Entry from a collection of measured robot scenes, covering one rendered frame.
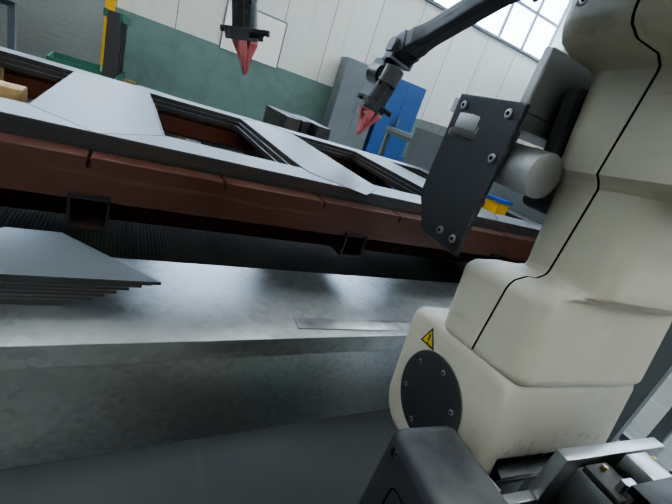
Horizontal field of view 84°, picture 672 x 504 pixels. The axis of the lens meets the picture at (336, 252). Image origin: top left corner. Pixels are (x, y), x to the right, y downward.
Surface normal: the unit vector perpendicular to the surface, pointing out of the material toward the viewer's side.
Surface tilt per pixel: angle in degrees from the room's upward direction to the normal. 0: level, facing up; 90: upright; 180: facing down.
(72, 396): 90
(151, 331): 0
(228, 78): 90
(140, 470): 0
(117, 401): 90
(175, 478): 0
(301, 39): 90
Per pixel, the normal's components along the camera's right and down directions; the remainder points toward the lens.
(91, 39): 0.33, 0.44
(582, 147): -0.89, -0.15
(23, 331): 0.31, -0.88
